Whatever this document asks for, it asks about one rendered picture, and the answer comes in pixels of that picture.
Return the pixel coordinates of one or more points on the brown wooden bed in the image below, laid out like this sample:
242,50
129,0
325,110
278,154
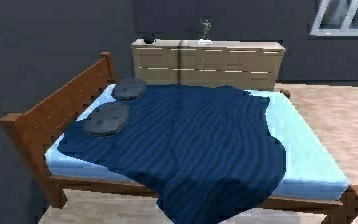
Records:
47,115

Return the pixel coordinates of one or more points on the small black round object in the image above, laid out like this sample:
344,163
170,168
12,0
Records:
149,40

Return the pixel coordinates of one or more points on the beige chest of drawers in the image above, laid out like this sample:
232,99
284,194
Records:
217,63

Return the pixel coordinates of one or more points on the dark blue blanket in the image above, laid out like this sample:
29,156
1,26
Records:
193,140

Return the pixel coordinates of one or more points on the dark grey round cushion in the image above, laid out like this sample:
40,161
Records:
128,88
106,119

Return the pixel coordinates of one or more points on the small bronze figure statue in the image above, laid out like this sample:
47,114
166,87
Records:
205,30

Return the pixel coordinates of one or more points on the white framed window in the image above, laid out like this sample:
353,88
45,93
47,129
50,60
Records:
342,16

